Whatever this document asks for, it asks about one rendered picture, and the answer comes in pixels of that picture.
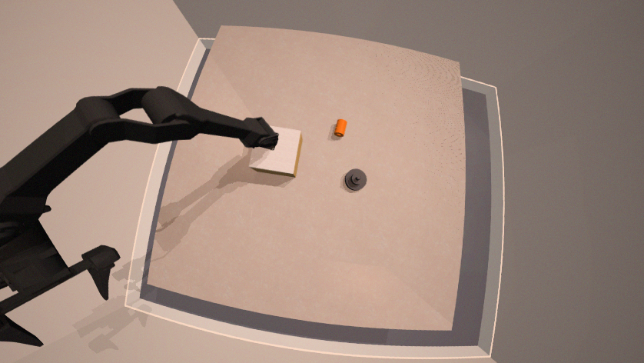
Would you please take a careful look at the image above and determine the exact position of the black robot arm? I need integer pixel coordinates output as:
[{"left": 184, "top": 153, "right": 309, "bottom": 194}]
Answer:
[{"left": 0, "top": 86, "right": 279, "bottom": 260}]

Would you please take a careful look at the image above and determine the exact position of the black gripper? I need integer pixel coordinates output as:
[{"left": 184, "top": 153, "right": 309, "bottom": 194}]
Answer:
[{"left": 0, "top": 239, "right": 120, "bottom": 347}]

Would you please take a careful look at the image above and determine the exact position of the dark grey round pedestal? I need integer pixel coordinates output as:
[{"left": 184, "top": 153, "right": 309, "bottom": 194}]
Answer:
[{"left": 345, "top": 168, "right": 367, "bottom": 191}]

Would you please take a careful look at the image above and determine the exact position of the orange knob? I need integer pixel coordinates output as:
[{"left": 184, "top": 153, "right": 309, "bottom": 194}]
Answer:
[{"left": 334, "top": 119, "right": 347, "bottom": 137}]

